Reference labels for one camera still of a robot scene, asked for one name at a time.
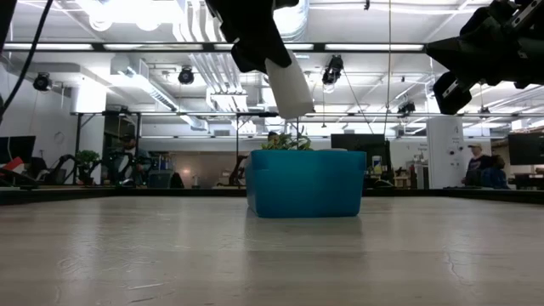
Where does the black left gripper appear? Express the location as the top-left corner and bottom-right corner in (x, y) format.
(205, 0), (301, 74)

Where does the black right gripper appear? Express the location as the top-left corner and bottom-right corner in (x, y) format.
(425, 0), (544, 116)

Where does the white pill bottle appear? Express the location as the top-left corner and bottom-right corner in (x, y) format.
(264, 50), (316, 121)

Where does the teal plastic basket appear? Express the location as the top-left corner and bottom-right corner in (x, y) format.
(245, 148), (367, 219)

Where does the black monitor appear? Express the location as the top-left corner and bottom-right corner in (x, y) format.
(0, 135), (37, 165)
(507, 133), (544, 166)
(330, 133), (388, 169)

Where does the black overhead light bar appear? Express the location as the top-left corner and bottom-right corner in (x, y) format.
(0, 41), (430, 54)

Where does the small green fern plant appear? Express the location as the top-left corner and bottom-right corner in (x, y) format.
(261, 132), (315, 151)

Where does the green potted plant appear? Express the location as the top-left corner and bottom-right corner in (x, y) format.
(74, 149), (103, 187)

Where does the black background metal frame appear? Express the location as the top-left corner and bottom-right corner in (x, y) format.
(235, 111), (302, 137)
(70, 110), (144, 184)

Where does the thin hanging cord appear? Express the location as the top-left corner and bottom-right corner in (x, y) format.
(383, 0), (393, 136)

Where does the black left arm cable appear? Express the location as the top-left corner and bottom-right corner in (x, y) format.
(0, 0), (55, 122)

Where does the black metal table frame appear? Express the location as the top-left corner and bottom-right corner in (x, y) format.
(0, 186), (544, 207)

